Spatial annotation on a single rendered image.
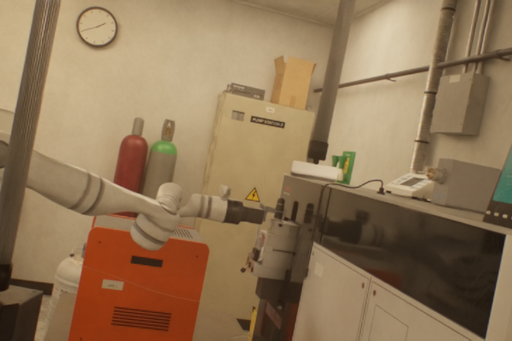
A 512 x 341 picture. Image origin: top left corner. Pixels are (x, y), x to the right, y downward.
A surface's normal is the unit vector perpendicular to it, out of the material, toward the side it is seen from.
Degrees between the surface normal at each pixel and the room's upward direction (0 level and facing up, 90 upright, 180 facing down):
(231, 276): 90
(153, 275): 90
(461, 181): 90
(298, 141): 90
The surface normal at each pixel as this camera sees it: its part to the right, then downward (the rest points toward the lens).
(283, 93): 0.25, 0.07
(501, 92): -0.95, -0.18
